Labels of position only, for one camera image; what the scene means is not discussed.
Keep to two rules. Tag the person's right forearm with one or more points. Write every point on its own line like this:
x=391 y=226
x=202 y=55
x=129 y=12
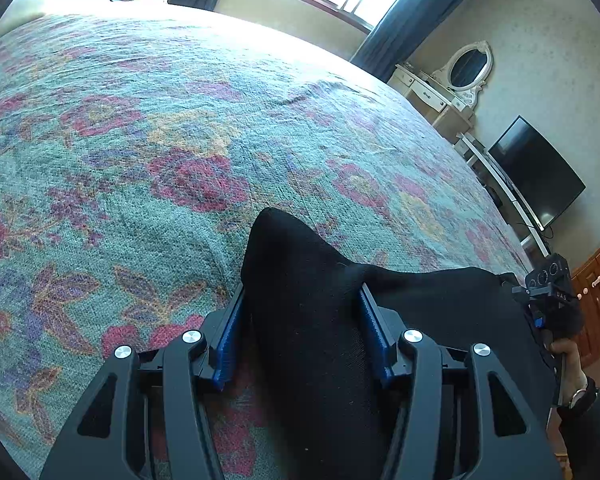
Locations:
x=595 y=440

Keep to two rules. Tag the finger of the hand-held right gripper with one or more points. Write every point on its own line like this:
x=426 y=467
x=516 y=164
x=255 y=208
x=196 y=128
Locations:
x=536 y=316

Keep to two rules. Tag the white oval vanity mirror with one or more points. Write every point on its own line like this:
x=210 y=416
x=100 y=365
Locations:
x=470 y=67

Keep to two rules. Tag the black pants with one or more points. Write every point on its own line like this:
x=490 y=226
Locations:
x=305 y=320

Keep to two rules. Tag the white dressing table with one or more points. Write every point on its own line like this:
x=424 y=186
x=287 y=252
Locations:
x=425 y=95

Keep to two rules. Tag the floral bed blanket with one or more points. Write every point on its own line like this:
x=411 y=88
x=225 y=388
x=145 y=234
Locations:
x=130 y=160

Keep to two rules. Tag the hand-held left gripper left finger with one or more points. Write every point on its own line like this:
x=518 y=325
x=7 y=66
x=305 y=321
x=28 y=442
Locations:
x=228 y=340

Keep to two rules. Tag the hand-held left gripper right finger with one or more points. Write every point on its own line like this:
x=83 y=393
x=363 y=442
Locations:
x=377 y=335

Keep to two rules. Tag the person's right hand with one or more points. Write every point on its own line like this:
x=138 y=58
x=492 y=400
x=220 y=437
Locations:
x=570 y=365

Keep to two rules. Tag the black flat television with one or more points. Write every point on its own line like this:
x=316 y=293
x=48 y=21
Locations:
x=535 y=172

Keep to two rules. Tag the white television stand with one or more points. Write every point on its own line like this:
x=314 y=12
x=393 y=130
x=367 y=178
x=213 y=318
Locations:
x=505 y=195

